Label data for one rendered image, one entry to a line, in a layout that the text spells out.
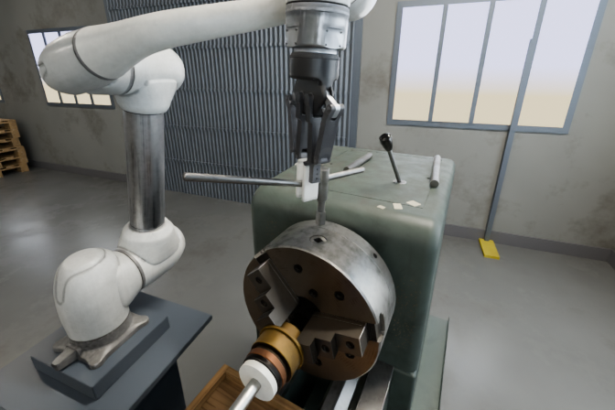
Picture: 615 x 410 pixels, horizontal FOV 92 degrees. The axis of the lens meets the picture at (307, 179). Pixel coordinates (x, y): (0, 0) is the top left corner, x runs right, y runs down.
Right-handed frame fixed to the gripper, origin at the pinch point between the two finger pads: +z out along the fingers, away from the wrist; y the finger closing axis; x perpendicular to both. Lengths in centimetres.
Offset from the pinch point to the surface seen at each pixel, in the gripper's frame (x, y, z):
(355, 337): 1.6, 14.4, 23.9
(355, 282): 4.3, 10.3, 16.5
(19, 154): -148, -602, 145
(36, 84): -103, -581, 34
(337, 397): 5, 9, 50
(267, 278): -6.6, -2.0, 20.0
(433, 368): 56, 6, 81
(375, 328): 6.4, 14.6, 24.4
